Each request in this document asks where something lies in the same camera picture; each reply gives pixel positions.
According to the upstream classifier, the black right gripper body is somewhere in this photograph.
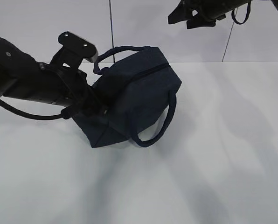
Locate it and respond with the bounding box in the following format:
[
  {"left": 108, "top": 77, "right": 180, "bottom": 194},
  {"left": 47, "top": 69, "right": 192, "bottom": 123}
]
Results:
[{"left": 185, "top": 0, "right": 226, "bottom": 20}]

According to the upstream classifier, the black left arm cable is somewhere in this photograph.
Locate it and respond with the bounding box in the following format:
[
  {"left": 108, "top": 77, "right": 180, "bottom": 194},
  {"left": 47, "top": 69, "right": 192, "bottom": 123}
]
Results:
[{"left": 0, "top": 97, "right": 65, "bottom": 122}]

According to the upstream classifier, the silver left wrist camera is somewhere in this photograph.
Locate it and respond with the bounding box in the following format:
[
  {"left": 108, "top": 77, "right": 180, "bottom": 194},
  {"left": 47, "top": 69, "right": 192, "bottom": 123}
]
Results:
[{"left": 50, "top": 31, "right": 98, "bottom": 69}]

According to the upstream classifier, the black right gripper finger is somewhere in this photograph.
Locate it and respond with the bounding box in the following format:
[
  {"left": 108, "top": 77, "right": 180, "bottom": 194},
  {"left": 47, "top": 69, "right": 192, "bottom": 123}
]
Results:
[
  {"left": 186, "top": 18, "right": 216, "bottom": 29},
  {"left": 168, "top": 0, "right": 199, "bottom": 25}
]

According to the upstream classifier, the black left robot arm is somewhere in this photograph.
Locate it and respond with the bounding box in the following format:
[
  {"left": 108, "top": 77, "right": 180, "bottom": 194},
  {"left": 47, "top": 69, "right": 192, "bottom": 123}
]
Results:
[{"left": 0, "top": 32, "right": 108, "bottom": 120}]

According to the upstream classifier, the dark navy lunch bag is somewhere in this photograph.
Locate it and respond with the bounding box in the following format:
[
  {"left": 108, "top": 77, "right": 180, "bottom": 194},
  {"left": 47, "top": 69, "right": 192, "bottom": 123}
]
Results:
[{"left": 73, "top": 46, "right": 181, "bottom": 148}]

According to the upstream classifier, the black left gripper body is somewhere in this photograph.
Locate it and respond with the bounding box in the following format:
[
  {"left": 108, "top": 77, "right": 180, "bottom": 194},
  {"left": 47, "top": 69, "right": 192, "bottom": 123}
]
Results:
[{"left": 61, "top": 70, "right": 109, "bottom": 119}]

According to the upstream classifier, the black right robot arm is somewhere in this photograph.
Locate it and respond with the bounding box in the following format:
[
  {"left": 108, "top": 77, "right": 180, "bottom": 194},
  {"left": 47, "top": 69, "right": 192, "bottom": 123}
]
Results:
[{"left": 167, "top": 0, "right": 252, "bottom": 29}]

